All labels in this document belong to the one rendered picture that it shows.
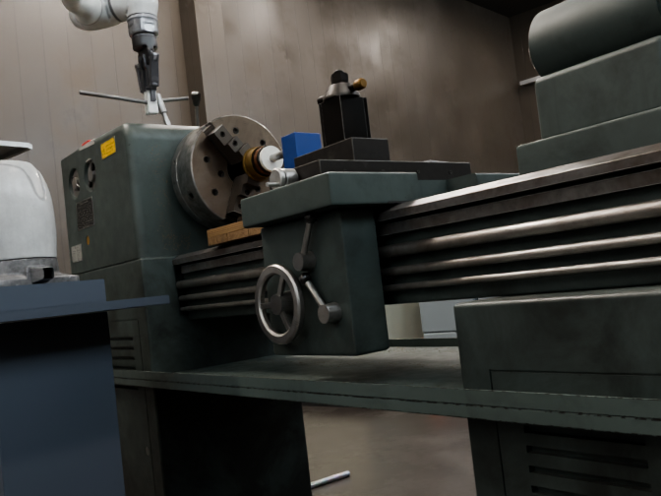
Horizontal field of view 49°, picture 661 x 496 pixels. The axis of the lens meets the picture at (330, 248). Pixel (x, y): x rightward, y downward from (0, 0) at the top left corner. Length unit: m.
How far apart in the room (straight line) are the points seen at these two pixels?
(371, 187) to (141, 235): 0.92
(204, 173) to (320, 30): 6.25
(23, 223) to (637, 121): 1.17
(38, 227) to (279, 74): 6.02
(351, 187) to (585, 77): 0.42
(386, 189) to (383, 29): 7.79
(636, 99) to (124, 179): 1.43
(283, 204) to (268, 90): 5.99
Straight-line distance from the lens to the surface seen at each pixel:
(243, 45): 7.28
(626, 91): 1.16
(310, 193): 1.29
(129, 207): 2.10
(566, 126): 1.20
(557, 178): 1.10
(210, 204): 1.99
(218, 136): 2.00
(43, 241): 1.64
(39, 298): 1.57
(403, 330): 4.62
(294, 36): 7.84
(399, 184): 1.36
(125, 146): 2.12
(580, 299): 1.00
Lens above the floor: 0.73
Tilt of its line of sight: 3 degrees up
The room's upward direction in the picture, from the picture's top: 7 degrees counter-clockwise
